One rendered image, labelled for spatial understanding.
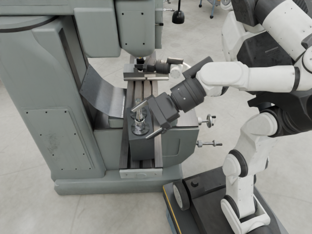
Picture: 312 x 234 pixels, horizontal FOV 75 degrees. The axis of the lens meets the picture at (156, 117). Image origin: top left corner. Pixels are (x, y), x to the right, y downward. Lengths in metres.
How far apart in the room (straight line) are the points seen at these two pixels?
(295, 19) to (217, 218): 1.16
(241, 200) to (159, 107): 0.86
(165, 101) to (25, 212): 1.95
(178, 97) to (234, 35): 0.34
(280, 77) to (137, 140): 0.63
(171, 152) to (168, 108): 1.20
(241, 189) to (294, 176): 1.38
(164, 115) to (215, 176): 1.02
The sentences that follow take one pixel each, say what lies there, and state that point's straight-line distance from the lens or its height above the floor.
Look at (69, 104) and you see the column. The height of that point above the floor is 1.08.
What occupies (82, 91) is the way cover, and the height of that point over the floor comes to 1.13.
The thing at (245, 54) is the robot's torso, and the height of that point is 1.56.
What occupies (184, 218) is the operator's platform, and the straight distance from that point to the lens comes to 1.61.
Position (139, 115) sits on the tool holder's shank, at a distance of 0.91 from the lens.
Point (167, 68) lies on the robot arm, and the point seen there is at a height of 1.25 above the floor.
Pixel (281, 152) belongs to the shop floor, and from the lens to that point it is 2.71.
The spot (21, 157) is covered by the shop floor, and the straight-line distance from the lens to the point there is 2.72.
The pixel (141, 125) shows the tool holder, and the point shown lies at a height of 1.22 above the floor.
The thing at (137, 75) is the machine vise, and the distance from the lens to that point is 1.59.
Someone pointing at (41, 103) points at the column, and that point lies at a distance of 1.42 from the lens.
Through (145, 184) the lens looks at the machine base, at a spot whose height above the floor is 0.16.
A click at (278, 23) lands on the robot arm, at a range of 0.70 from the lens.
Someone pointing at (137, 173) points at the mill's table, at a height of 0.96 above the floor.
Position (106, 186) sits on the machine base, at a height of 0.14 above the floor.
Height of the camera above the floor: 1.93
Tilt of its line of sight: 47 degrees down
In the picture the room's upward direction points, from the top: straight up
